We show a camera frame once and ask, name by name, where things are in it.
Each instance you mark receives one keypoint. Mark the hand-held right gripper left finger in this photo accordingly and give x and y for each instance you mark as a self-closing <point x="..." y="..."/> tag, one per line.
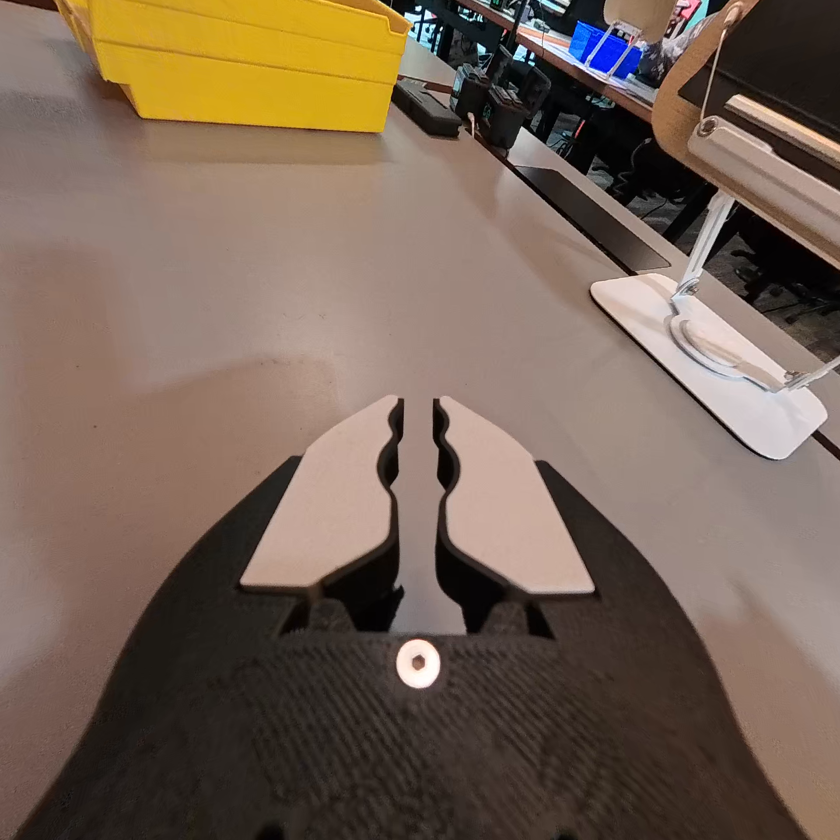
<point x="328" y="512"/>

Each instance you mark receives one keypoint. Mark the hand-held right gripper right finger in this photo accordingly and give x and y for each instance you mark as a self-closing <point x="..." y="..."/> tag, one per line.
<point x="512" y="518"/>

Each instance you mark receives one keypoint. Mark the yellow plastic bin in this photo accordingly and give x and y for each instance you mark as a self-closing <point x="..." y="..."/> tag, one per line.
<point x="249" y="72"/>

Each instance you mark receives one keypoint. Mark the grey desk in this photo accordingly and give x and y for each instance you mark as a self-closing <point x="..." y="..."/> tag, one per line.
<point x="197" y="275"/>

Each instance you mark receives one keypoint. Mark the white metal stand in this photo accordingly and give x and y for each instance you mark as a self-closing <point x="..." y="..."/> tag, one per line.
<point x="709" y="367"/>

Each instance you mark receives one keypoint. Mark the black battery charger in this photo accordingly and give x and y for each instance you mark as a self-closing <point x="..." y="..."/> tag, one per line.
<point x="505" y="111"/>

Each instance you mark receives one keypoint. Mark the black flat box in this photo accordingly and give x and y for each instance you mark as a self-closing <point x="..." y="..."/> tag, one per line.
<point x="426" y="108"/>

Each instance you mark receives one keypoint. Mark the wooden workbench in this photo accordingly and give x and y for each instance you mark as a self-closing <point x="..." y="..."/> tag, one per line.
<point x="610" y="92"/>

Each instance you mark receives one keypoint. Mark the clear acrylic stand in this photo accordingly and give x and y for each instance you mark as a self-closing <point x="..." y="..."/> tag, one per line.
<point x="613" y="56"/>

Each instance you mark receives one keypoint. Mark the blue plastic bin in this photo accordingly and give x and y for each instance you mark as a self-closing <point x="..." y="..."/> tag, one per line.
<point x="590" y="39"/>

